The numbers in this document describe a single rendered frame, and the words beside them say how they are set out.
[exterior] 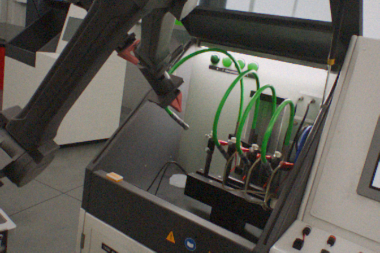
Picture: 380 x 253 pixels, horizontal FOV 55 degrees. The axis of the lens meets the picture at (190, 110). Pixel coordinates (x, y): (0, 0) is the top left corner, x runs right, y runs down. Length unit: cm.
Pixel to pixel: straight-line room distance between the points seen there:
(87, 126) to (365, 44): 348
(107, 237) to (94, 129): 304
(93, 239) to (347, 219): 85
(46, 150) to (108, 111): 375
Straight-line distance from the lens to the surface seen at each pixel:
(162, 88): 98
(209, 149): 129
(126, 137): 141
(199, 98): 164
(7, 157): 64
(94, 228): 140
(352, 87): 119
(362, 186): 116
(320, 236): 114
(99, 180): 132
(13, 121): 63
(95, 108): 425
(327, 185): 117
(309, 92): 143
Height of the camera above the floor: 149
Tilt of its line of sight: 13 degrees down
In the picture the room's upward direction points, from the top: 9 degrees clockwise
